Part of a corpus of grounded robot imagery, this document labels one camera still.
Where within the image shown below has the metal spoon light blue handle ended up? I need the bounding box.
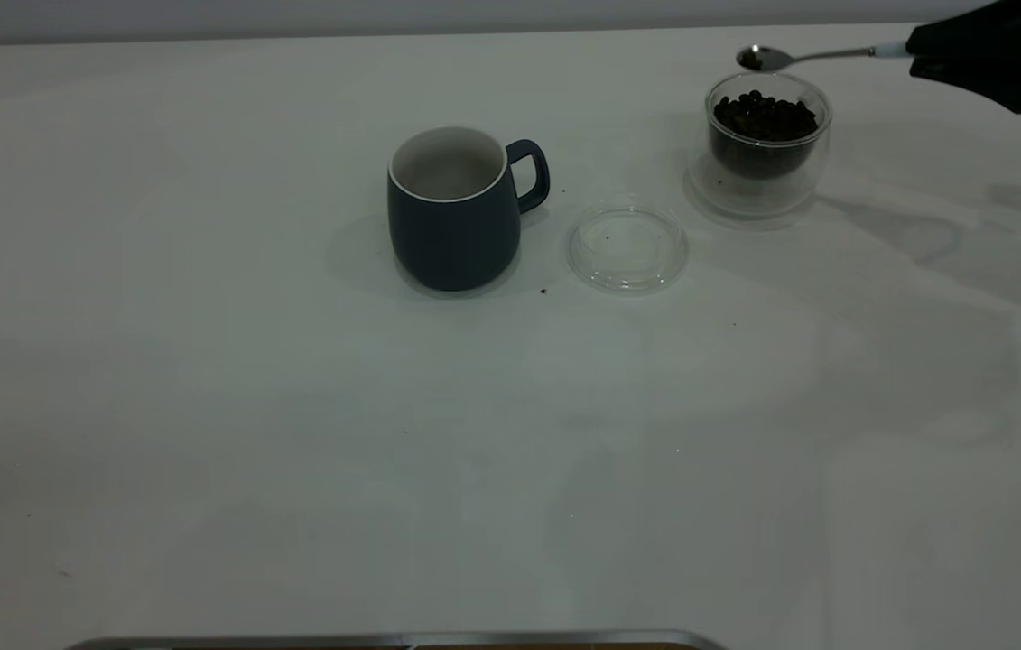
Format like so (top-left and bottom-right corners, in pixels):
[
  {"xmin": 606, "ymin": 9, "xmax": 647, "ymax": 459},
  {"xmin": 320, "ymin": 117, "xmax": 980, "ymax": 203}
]
[{"xmin": 735, "ymin": 41, "xmax": 914, "ymax": 74}]

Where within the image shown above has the dark blue-grey ceramic mug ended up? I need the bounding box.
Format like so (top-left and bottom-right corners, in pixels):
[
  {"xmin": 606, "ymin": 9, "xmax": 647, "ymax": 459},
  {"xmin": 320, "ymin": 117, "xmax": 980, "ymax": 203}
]
[{"xmin": 385, "ymin": 125, "xmax": 552, "ymax": 293}]

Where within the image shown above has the dark coffee beans pile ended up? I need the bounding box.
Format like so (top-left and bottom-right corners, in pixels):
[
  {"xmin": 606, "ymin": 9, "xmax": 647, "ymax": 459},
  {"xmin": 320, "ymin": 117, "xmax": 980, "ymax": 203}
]
[{"xmin": 710, "ymin": 88, "xmax": 821, "ymax": 180}]

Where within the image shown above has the clear glass saucer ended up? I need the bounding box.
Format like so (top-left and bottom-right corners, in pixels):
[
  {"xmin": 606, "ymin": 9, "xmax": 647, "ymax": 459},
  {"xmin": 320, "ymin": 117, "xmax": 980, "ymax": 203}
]
[{"xmin": 566, "ymin": 203, "xmax": 691, "ymax": 295}]

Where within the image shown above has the clear double-wall glass cup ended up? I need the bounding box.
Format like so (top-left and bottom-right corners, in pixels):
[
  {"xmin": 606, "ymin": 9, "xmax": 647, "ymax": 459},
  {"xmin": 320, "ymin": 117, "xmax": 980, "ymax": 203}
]
[{"xmin": 686, "ymin": 70, "xmax": 835, "ymax": 220}]

